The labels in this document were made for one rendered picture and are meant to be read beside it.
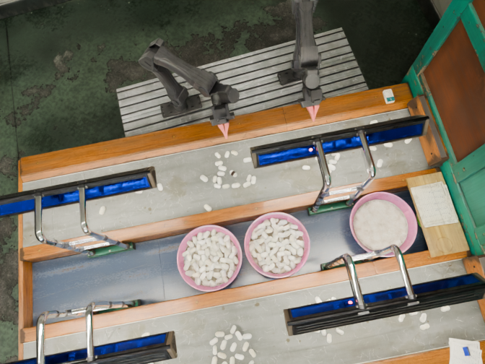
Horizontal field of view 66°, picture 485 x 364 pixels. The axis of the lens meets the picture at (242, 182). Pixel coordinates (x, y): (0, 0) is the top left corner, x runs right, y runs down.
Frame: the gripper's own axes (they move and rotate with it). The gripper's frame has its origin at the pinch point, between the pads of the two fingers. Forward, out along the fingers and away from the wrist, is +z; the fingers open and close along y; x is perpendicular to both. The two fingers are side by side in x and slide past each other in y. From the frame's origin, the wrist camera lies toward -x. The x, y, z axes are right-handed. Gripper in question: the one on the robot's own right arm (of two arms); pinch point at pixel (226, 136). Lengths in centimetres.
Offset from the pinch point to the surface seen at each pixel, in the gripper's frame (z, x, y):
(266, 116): -1.8, 13.7, 19.4
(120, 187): 1.9, -30.6, -38.8
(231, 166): 14.5, 3.1, -0.6
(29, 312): 51, -23, -95
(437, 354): 81, -55, 61
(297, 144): -1.1, -31.7, 24.1
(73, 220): 22, -4, -73
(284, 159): 3.7, -30.1, 19.2
